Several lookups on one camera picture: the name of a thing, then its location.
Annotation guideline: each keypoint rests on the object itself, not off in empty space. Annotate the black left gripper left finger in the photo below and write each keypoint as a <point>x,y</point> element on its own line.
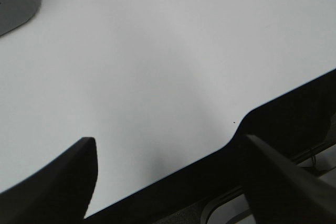
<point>60,192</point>

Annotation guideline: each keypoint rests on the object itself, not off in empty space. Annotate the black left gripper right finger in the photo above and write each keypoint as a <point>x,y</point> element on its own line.
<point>278,191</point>

